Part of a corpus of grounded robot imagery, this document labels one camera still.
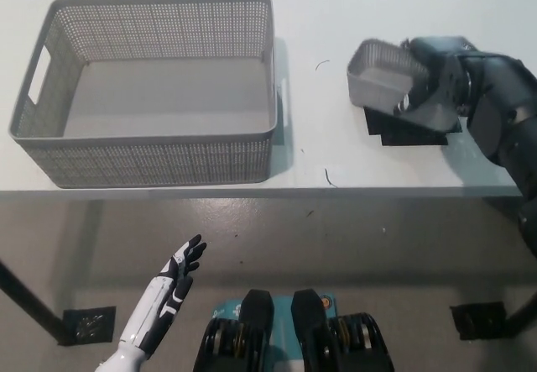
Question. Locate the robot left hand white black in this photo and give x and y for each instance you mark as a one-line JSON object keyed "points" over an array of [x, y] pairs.
{"points": [[172, 288]]}

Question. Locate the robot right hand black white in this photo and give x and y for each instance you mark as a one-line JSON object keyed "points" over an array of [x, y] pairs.
{"points": [[440, 82]]}

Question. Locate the small grey perforated plastic basket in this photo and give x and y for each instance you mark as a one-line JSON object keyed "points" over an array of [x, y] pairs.
{"points": [[377, 90]]}

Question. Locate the black ribbed robot body block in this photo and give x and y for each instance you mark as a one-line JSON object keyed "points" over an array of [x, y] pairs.
{"points": [[348, 342], [226, 342]]}

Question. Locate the black floor pad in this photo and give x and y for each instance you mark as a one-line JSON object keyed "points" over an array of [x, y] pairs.
{"points": [[90, 323], [478, 319]]}

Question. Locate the black table leg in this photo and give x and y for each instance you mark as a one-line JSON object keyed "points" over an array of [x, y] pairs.
{"points": [[33, 300], [522, 309]]}

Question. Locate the large grey perforated plastic basket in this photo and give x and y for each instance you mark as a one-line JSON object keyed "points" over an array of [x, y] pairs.
{"points": [[168, 90]]}

